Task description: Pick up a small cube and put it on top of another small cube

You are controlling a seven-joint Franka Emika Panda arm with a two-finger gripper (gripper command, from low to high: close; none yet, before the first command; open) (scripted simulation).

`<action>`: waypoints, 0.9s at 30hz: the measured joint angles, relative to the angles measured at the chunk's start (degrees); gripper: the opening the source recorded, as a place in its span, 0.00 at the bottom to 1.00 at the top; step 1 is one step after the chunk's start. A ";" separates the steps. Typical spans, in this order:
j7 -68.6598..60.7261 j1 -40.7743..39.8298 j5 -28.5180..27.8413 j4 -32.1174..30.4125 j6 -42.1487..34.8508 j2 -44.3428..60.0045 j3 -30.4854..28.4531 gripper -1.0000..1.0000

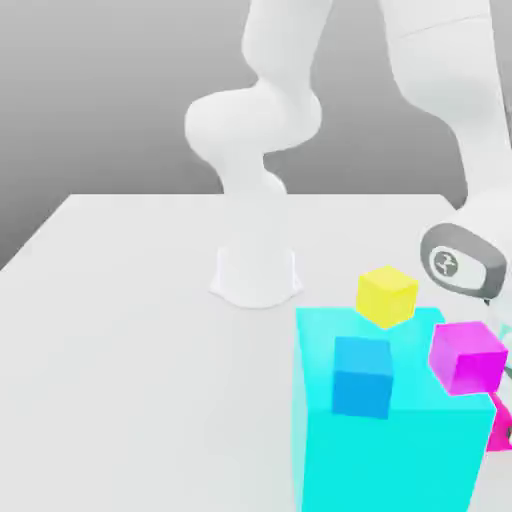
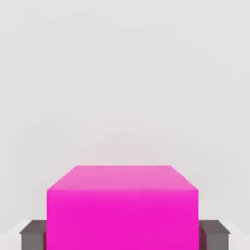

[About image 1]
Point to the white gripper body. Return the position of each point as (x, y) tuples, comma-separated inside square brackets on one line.
[(509, 434)]

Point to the small pink cube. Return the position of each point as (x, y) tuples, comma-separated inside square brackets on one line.
[(497, 428)]

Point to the large cyan box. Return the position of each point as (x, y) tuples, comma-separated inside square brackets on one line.
[(400, 452)]

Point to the small blue cube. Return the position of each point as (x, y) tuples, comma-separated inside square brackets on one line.
[(362, 380)]

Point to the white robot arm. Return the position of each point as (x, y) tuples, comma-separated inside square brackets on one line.
[(256, 120)]

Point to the small magenta cube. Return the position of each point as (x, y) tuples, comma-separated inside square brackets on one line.
[(468, 360)]

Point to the small yellow cube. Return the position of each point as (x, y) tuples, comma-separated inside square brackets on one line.
[(386, 298)]

